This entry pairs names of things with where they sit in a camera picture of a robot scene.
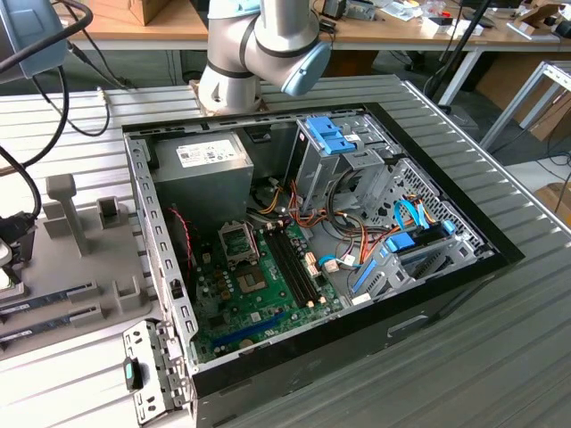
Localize black RAM slot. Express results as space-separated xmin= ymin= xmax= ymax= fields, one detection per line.
xmin=271 ymin=227 xmax=313 ymax=307
xmin=266 ymin=229 xmax=308 ymax=309
xmin=277 ymin=226 xmax=319 ymax=305
xmin=282 ymin=225 xmax=323 ymax=302

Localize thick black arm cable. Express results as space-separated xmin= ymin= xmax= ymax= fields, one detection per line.
xmin=0 ymin=0 xmax=135 ymax=224

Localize blue plastic carrier rail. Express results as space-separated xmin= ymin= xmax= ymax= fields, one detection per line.
xmin=351 ymin=256 xmax=381 ymax=296

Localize hard disk in blue carrier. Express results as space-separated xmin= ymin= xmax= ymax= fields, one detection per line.
xmin=382 ymin=220 xmax=457 ymax=264

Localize black case fan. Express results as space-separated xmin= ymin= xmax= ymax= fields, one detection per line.
xmin=162 ymin=207 xmax=197 ymax=291

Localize orange black wire bundle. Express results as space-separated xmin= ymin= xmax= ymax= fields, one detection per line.
xmin=285 ymin=180 xmax=401 ymax=271

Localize green motherboard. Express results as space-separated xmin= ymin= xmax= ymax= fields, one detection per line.
xmin=189 ymin=218 xmax=348 ymax=365

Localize teal black latch tab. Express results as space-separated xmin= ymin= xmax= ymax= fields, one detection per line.
xmin=122 ymin=356 xmax=146 ymax=392

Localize grey metal electronics device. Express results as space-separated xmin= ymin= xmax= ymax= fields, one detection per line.
xmin=320 ymin=0 xmax=379 ymax=22

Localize dark blue RAM stick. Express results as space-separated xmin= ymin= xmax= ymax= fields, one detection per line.
xmin=0 ymin=289 xmax=72 ymax=314
xmin=0 ymin=314 xmax=75 ymax=345

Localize large brown cardboard box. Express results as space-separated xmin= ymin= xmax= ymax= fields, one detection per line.
xmin=88 ymin=0 xmax=174 ymax=27

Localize small open cardboard box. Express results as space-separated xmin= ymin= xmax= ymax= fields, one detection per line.
xmin=512 ymin=0 xmax=562 ymax=44

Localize brown cardboard floor box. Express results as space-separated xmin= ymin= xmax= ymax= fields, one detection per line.
xmin=534 ymin=181 xmax=571 ymax=224
xmin=512 ymin=86 xmax=571 ymax=143

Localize red black twisted wire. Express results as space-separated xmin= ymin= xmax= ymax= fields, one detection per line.
xmin=167 ymin=205 xmax=196 ymax=283

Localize grey metal drive cage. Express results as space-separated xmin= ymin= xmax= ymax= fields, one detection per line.
xmin=285 ymin=113 xmax=402 ymax=219

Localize silver green CPU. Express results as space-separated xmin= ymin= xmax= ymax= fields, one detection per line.
xmin=0 ymin=267 xmax=19 ymax=294

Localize grey parts rack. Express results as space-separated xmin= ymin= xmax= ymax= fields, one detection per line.
xmin=0 ymin=173 xmax=156 ymax=363

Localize wooden desk white frame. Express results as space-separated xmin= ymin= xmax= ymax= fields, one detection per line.
xmin=66 ymin=0 xmax=211 ymax=51
xmin=332 ymin=0 xmax=571 ymax=106

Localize grey slot retention bracket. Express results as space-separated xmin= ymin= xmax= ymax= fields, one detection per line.
xmin=122 ymin=318 xmax=198 ymax=425

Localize blue flat data wire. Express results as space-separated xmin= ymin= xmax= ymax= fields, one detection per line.
xmin=393 ymin=199 xmax=432 ymax=231

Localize yellow black power wires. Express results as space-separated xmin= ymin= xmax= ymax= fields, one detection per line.
xmin=254 ymin=185 xmax=287 ymax=216

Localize CPU socket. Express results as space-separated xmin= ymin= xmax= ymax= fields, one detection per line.
xmin=235 ymin=265 xmax=271 ymax=297

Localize grey power supply unit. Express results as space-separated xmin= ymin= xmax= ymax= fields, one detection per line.
xmin=150 ymin=131 xmax=256 ymax=224

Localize aluminium profile frame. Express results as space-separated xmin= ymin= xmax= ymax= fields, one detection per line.
xmin=479 ymin=60 xmax=571 ymax=152

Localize blue plastic drive latch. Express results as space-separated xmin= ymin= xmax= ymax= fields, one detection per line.
xmin=305 ymin=114 xmax=360 ymax=156

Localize small white carton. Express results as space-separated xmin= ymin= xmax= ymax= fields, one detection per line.
xmin=421 ymin=15 xmax=452 ymax=37

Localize black open PC case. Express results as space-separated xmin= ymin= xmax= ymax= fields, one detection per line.
xmin=120 ymin=101 xmax=526 ymax=428

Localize blue expansion slot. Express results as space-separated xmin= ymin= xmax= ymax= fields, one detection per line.
xmin=211 ymin=311 xmax=287 ymax=354

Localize black slanted pole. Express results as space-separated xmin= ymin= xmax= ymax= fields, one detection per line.
xmin=434 ymin=0 xmax=494 ymax=108

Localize metal socket cover frame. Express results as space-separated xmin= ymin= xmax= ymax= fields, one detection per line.
xmin=217 ymin=221 xmax=261 ymax=270

